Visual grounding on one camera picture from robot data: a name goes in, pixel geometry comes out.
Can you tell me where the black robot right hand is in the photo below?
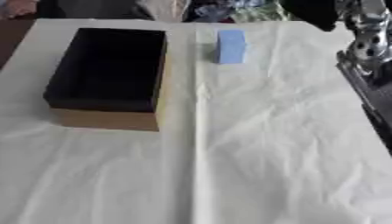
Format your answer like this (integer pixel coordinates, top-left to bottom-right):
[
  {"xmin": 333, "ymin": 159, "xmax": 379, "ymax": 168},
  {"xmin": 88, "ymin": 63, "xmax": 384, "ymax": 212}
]
[{"xmin": 333, "ymin": 50, "xmax": 392, "ymax": 154}]

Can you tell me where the tan cardboard box black inside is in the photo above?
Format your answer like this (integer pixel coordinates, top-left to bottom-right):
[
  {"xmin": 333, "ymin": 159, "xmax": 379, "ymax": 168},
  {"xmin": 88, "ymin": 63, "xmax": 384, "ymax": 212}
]
[{"xmin": 41, "ymin": 27, "xmax": 171, "ymax": 132}]

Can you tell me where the light blue rectangular block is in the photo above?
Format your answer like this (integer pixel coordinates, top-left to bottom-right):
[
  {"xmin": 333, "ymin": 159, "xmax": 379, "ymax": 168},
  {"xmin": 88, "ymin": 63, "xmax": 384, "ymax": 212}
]
[{"xmin": 213, "ymin": 29, "xmax": 249, "ymax": 65}]

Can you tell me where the colourful checked fabric pile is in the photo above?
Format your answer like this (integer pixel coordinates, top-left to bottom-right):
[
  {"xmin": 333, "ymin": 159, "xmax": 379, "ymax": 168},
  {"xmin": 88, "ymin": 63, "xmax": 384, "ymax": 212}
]
[{"xmin": 184, "ymin": 0, "xmax": 291, "ymax": 24}]

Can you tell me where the pink crumpled fabric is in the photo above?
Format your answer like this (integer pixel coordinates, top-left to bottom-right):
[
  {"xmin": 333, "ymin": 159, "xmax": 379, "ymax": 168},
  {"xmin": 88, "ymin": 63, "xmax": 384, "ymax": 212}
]
[{"xmin": 0, "ymin": 0, "xmax": 40, "ymax": 20}]

